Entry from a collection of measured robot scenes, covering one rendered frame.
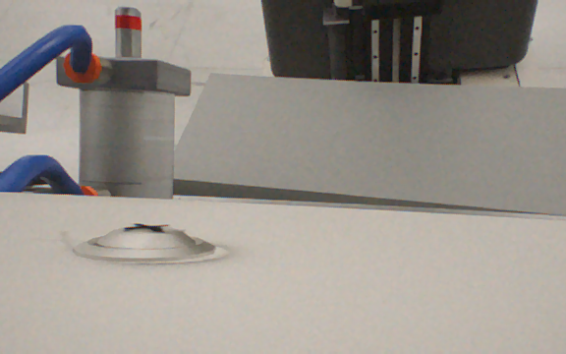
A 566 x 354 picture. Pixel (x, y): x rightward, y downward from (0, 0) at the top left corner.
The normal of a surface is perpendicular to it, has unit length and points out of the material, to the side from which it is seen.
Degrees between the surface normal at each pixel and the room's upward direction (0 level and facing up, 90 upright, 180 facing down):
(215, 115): 0
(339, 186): 0
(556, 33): 0
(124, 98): 49
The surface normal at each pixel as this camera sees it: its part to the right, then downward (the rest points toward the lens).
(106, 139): -0.19, 0.04
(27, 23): -0.11, -0.70
